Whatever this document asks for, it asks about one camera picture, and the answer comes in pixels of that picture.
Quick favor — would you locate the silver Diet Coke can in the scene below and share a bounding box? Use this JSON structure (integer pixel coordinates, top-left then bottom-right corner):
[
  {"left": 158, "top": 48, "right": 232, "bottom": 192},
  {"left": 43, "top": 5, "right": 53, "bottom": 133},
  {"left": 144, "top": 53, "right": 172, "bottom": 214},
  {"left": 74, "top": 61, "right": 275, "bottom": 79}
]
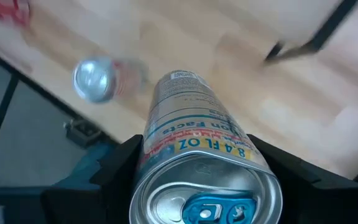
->
[{"left": 72, "top": 55, "right": 150, "bottom": 105}]

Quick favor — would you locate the blue silver Red Bull can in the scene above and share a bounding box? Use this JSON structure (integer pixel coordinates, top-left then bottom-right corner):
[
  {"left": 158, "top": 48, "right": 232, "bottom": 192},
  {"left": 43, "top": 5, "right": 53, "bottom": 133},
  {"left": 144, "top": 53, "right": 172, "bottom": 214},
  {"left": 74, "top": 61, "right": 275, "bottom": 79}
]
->
[{"left": 128, "top": 70, "right": 284, "bottom": 224}]

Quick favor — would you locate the small black table camera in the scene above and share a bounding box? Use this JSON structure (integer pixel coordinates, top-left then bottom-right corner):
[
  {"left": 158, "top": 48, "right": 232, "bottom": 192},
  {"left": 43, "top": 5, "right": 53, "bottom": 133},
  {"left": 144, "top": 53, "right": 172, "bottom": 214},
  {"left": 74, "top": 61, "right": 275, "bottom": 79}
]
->
[{"left": 63, "top": 119, "right": 104, "bottom": 147}]

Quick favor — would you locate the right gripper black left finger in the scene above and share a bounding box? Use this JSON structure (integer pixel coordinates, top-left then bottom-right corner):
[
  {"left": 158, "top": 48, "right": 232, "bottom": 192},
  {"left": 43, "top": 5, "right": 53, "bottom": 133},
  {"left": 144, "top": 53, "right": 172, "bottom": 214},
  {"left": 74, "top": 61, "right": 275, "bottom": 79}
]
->
[{"left": 90, "top": 134, "right": 144, "bottom": 224}]

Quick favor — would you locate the wooden shelf with black frame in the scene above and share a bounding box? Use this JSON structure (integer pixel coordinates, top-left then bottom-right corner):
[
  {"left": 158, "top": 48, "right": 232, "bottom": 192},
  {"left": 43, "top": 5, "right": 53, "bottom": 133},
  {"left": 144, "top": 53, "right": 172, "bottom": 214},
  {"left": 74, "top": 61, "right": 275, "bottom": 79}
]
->
[{"left": 264, "top": 0, "right": 358, "bottom": 66}]

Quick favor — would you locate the red soda can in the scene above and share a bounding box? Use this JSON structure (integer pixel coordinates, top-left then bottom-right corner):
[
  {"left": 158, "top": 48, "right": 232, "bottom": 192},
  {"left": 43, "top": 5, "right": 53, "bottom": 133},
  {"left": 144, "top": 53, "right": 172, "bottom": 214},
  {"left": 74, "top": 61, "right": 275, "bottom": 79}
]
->
[{"left": 0, "top": 0, "right": 32, "bottom": 29}]

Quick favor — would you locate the black aluminium table frame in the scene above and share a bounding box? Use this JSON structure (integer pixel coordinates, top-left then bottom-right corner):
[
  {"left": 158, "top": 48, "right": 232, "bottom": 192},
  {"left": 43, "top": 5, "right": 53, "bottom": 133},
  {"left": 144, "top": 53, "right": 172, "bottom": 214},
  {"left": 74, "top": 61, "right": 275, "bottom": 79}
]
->
[{"left": 0, "top": 46, "right": 121, "bottom": 175}]

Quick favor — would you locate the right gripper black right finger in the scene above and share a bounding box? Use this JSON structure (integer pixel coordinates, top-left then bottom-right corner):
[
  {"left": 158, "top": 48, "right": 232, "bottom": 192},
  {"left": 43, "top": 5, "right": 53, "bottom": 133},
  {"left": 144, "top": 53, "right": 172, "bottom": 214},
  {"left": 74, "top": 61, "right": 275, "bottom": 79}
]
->
[{"left": 247, "top": 133, "right": 321, "bottom": 224}]

